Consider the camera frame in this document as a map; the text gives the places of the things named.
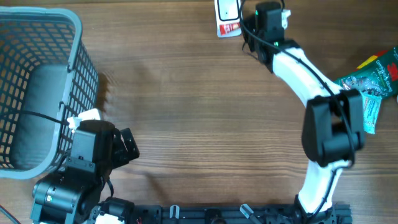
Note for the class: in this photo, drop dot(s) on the red sauce bottle green cap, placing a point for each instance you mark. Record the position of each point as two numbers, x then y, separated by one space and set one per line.
371 59

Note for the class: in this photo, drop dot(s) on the green 3M gloves package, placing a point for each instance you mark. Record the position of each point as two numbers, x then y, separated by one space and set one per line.
379 78

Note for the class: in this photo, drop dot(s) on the red Nescafe coffee stick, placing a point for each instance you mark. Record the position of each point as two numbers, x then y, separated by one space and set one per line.
227 28

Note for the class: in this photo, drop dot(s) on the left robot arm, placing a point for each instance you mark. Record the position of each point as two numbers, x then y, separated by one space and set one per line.
69 195

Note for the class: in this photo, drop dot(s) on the white barcode scanner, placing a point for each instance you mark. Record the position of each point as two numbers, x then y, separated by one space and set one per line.
226 11

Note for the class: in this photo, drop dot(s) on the mint green tissue pack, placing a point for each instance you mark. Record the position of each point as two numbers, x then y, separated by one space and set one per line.
371 107

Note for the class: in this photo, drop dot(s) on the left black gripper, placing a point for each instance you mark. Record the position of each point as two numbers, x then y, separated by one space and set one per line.
133 151

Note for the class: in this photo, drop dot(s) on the black aluminium mounting rail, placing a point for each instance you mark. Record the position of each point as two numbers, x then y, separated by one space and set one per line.
276 213

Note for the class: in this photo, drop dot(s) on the grey plastic mesh basket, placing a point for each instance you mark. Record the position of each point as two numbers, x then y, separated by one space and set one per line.
47 76

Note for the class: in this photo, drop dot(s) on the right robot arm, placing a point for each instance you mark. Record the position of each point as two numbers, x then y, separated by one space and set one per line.
333 123

